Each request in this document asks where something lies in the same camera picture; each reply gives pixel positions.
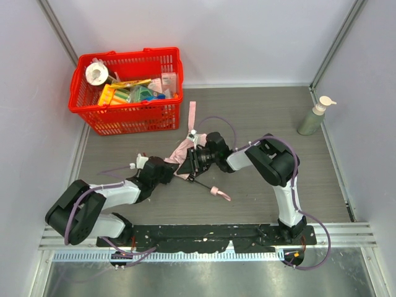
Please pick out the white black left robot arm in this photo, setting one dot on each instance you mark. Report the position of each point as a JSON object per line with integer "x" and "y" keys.
{"x": 77, "y": 214}

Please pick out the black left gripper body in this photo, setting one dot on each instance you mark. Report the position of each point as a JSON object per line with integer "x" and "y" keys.
{"x": 169, "y": 173}

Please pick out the green pump soap bottle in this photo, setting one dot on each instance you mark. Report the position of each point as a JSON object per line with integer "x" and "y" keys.
{"x": 314, "y": 118}

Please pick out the white tape roll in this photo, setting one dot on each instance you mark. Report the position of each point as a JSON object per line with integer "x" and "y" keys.
{"x": 96, "y": 73}

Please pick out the orange yellow snack box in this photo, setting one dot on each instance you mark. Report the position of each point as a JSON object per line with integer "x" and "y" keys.
{"x": 111, "y": 96}

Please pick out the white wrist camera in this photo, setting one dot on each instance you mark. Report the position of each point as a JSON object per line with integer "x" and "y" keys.
{"x": 139, "y": 162}
{"x": 194, "y": 137}

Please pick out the white slotted cable duct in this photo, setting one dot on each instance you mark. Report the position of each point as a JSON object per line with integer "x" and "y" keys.
{"x": 156, "y": 257}

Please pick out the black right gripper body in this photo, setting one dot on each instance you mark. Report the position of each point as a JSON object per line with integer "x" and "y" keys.
{"x": 193, "y": 161}

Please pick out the pink folding umbrella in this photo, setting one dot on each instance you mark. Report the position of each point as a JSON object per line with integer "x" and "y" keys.
{"x": 180, "y": 153}

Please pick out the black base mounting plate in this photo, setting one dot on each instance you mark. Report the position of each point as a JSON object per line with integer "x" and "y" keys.
{"x": 209, "y": 239}

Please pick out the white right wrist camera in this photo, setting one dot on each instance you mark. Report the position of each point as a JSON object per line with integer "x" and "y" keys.
{"x": 194, "y": 137}

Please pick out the white pink small box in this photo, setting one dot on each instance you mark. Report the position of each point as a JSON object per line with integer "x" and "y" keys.
{"x": 169, "y": 81}

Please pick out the red plastic shopping basket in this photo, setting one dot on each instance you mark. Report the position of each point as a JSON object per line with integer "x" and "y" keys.
{"x": 144, "y": 116}

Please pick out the aluminium frame rail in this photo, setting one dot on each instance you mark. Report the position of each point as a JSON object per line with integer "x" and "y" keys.
{"x": 342, "y": 235}

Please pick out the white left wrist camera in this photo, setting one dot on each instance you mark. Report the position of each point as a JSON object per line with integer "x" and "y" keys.
{"x": 139, "y": 162}

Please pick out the green packaged item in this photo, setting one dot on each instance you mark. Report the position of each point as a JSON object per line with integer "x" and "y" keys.
{"x": 141, "y": 93}

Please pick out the yellow snack packet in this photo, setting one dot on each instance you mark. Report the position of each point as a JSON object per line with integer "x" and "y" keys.
{"x": 129, "y": 84}

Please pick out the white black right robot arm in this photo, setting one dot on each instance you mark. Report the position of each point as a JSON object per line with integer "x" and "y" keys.
{"x": 275, "y": 162}

